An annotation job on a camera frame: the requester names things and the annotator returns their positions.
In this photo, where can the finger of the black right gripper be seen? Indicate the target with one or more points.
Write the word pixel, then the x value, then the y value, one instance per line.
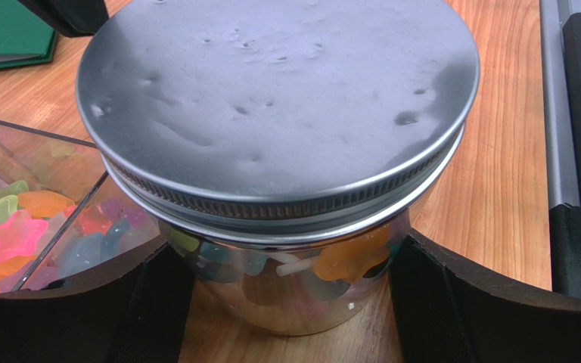
pixel 70 18

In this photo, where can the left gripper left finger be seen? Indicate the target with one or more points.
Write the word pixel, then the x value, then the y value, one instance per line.
pixel 132 308

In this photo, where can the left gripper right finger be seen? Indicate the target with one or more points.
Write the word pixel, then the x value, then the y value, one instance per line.
pixel 448 308

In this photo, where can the clear plastic cup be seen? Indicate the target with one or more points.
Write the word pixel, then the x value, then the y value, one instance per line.
pixel 298 291

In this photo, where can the green clipboard folder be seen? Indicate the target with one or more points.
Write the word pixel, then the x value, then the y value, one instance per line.
pixel 24 38

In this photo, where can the translucent gummy candy bin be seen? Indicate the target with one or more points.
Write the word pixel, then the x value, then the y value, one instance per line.
pixel 60 213

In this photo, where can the aluminium front rail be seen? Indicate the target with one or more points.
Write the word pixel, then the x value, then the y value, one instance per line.
pixel 563 185

